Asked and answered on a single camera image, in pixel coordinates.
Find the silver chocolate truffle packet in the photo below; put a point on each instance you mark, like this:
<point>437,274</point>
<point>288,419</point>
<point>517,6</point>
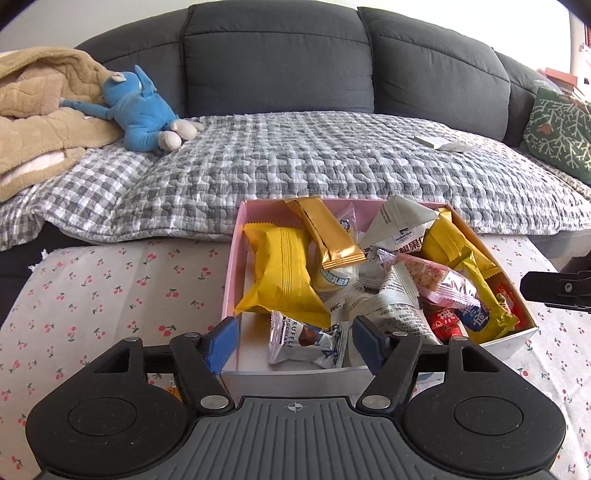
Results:
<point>304,339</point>

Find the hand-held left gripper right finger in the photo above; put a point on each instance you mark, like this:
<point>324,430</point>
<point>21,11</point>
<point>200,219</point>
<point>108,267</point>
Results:
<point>369,344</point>

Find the large yellow snack packet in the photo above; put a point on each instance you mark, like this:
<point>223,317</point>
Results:
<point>281,272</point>

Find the yellow cake packet blue label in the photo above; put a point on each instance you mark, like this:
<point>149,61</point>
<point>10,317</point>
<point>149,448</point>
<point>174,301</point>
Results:
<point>334,277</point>

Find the cherry print tablecloth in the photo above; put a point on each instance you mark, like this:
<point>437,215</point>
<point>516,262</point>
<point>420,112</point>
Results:
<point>92,286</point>

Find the pink and white snack packet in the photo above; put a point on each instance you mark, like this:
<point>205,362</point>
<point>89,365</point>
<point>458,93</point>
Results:
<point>434,279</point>

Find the grey checked quilt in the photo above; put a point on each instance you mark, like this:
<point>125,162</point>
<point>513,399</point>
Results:
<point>300,166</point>

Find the gold bar snack packet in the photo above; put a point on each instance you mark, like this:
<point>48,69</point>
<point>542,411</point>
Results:
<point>330,235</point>

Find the clear packet with blue print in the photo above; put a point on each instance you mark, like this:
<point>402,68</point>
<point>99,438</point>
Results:
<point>347,224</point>

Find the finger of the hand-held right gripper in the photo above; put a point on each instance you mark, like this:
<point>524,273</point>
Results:
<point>554,286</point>

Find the small silver snack packet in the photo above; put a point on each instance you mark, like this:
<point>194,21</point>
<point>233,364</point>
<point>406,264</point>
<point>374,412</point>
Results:
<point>376,270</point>

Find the long yellow snack packet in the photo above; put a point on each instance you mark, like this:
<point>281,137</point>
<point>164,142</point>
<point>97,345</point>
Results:
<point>466,263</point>

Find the red candy packet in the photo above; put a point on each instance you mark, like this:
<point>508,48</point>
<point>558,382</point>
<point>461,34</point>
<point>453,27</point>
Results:
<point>445,327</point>

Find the dark grey sofa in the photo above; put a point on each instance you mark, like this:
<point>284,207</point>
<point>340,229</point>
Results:
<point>277,60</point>

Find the stack of books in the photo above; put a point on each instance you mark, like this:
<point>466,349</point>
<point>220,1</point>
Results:
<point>570,81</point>

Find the blue plush toy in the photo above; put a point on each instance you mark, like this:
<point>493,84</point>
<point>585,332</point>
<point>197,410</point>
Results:
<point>138,110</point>

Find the pink cardboard box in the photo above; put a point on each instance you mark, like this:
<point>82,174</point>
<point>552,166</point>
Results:
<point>233,277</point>

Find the newspaper print snack packet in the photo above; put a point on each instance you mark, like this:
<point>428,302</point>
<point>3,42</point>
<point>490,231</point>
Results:
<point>401,309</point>

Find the white paper packet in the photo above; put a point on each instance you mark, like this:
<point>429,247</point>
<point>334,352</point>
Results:
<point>443,143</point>

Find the beige fleece blanket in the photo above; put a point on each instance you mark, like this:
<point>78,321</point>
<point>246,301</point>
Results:
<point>37,115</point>

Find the white triangular snack packet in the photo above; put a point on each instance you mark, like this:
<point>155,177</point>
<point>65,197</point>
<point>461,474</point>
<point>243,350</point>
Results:
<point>397,226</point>

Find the red snack packet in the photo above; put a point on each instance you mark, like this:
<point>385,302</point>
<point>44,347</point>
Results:
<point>508,295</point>

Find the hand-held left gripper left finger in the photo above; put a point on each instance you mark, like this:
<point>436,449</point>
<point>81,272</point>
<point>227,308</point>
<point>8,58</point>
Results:
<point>221,344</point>

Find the green patterned cushion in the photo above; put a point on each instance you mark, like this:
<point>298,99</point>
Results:
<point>561,129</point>

